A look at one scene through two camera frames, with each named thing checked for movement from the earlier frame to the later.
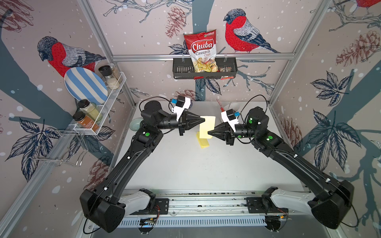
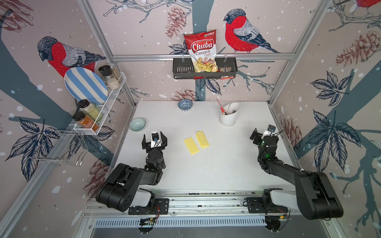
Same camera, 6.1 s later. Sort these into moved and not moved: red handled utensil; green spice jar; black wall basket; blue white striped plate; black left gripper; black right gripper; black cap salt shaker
Moved: black right gripper; black left gripper
Not moved: red handled utensil; black wall basket; green spice jar; blue white striped plate; black cap salt shaker
